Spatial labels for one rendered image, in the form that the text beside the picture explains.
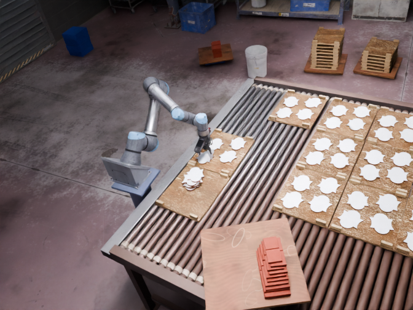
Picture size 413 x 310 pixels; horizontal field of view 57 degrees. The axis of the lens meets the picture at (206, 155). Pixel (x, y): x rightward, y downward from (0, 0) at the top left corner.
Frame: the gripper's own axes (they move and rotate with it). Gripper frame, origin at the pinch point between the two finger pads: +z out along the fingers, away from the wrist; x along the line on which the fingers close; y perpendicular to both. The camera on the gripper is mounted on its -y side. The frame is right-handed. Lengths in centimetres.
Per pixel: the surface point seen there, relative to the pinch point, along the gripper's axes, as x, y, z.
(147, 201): 17, -50, 6
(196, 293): -49, -94, 5
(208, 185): -15.4, -22.9, 2.2
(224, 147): -8.2, 15.3, -0.2
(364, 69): -54, 304, 68
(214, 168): -11.3, -6.6, 1.2
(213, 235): -44, -64, -6
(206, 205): -23.5, -38.7, 3.2
